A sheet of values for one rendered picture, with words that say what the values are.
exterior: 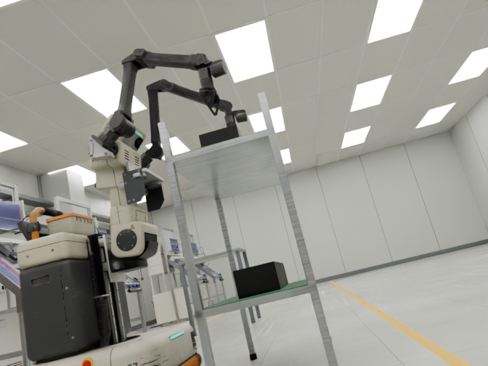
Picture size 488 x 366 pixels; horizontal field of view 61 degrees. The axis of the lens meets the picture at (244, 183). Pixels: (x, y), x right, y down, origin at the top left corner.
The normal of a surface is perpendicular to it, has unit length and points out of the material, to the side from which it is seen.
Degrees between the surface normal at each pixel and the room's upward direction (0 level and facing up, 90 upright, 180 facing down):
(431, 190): 90
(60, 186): 90
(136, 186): 90
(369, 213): 90
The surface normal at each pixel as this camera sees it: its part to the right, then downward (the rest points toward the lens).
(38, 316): -0.16, -0.20
